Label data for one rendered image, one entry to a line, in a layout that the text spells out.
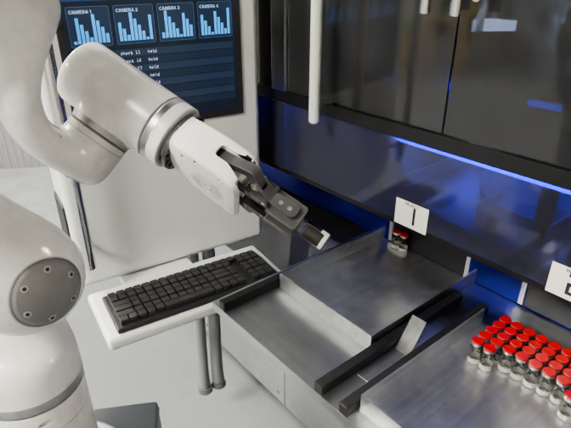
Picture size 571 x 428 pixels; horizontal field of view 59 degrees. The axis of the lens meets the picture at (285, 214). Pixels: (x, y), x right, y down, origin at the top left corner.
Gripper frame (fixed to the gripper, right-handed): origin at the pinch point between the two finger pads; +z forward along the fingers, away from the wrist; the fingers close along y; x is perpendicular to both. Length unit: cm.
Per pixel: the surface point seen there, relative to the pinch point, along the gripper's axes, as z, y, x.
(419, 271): 26, -53, 25
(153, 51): -49, -38, 26
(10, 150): -247, -328, 23
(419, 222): 19, -43, 30
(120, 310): -23, -58, -20
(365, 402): 24.4, -24.9, -8.9
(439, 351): 32.8, -33.7, 7.1
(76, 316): -73, -195, -35
